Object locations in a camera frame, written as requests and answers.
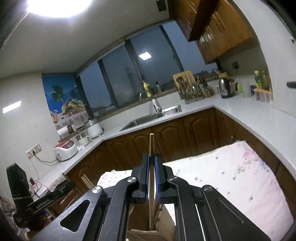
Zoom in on spice jar rack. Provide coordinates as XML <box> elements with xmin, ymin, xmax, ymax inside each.
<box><xmin>254</xmin><ymin>88</ymin><xmax>274</xmax><ymax>103</ymax></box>

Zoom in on tropical fruit wall poster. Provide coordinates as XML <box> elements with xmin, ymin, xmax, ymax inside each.
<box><xmin>42</xmin><ymin>73</ymin><xmax>94</xmax><ymax>130</ymax></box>

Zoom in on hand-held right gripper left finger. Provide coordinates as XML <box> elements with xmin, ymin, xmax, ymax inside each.
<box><xmin>31</xmin><ymin>153</ymin><xmax>151</xmax><ymax>241</ymax></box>

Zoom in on stainless steel sink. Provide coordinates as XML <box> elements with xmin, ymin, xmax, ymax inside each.
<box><xmin>120</xmin><ymin>105</ymin><xmax>182</xmax><ymax>132</ymax></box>

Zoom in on paper towel roll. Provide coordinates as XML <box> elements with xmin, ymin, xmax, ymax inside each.
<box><xmin>57</xmin><ymin>127</ymin><xmax>69</xmax><ymax>140</ymax></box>

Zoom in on white kitchen countertop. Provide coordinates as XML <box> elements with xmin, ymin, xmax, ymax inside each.
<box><xmin>35</xmin><ymin>91</ymin><xmax>296</xmax><ymax>193</ymax></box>

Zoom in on wooden wall cabinets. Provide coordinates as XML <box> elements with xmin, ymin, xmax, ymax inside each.
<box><xmin>166</xmin><ymin>0</ymin><xmax>253</xmax><ymax>65</ymax></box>

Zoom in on kitchen faucet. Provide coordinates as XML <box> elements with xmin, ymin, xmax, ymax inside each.
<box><xmin>139</xmin><ymin>91</ymin><xmax>162</xmax><ymax>114</ymax></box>

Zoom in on kitchen window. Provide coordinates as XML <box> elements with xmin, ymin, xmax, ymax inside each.
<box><xmin>75</xmin><ymin>20</ymin><xmax>219</xmax><ymax>118</ymax></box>

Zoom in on wooden chopstick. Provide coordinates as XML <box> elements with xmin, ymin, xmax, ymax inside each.
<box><xmin>84</xmin><ymin>174</ymin><xmax>96</xmax><ymax>186</ymax></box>
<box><xmin>81</xmin><ymin>176</ymin><xmax>93</xmax><ymax>189</ymax></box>
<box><xmin>149</xmin><ymin>133</ymin><xmax>156</xmax><ymax>231</ymax></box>

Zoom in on utensil drying rack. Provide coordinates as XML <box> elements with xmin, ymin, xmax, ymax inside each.
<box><xmin>173</xmin><ymin>76</ymin><xmax>206</xmax><ymax>102</ymax></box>

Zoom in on round ceiling lamp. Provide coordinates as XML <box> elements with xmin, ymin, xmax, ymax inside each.
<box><xmin>26</xmin><ymin>0</ymin><xmax>93</xmax><ymax>19</ymax></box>

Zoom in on wooden base cabinets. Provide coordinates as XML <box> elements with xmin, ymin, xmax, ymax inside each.
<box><xmin>47</xmin><ymin>108</ymin><xmax>296</xmax><ymax>209</ymax></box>

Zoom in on white plastic pitcher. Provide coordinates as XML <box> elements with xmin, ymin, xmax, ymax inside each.
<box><xmin>242</xmin><ymin>79</ymin><xmax>251</xmax><ymax>98</ymax></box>

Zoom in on wooden cutting board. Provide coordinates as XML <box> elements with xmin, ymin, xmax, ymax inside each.
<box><xmin>172</xmin><ymin>70</ymin><xmax>196</xmax><ymax>93</ymax></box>

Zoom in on steel electric kettle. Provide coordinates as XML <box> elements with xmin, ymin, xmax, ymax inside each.
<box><xmin>218</xmin><ymin>72</ymin><xmax>234</xmax><ymax>99</ymax></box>

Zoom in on small steel pot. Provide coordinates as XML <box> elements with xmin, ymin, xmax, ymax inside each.
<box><xmin>76</xmin><ymin>131</ymin><xmax>91</xmax><ymax>147</ymax></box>

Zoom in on white floral tablecloth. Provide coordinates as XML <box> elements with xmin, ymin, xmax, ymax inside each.
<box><xmin>97</xmin><ymin>141</ymin><xmax>295</xmax><ymax>241</ymax></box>

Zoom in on white lace cloth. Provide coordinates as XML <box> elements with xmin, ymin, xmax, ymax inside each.
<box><xmin>36</xmin><ymin>172</ymin><xmax>68</xmax><ymax>193</ymax></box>

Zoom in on wooden slatted utensil holder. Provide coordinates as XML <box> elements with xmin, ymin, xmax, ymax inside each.
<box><xmin>126</xmin><ymin>202</ymin><xmax>176</xmax><ymax>241</ymax></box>

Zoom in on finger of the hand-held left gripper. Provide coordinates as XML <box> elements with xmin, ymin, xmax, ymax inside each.
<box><xmin>51</xmin><ymin>180</ymin><xmax>76</xmax><ymax>195</ymax></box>

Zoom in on double wall outlet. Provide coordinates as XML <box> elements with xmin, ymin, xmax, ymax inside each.
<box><xmin>25</xmin><ymin>144</ymin><xmax>42</xmax><ymax>158</ymax></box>

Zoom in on person's left forearm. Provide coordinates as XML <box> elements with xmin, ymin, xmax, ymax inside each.
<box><xmin>0</xmin><ymin>197</ymin><xmax>28</xmax><ymax>241</ymax></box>

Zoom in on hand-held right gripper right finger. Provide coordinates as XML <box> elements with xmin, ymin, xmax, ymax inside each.
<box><xmin>154</xmin><ymin>155</ymin><xmax>271</xmax><ymax>241</ymax></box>

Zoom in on red and white rice cooker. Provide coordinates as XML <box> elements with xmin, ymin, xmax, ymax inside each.
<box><xmin>54</xmin><ymin>141</ymin><xmax>78</xmax><ymax>161</ymax></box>

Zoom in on yellow dish soap bottle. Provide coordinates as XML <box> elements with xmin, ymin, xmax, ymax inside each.
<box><xmin>143</xmin><ymin>81</ymin><xmax>152</xmax><ymax>98</ymax></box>

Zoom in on wooden knife block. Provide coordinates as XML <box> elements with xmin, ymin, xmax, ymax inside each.
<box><xmin>199</xmin><ymin>77</ymin><xmax>211</xmax><ymax>98</ymax></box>

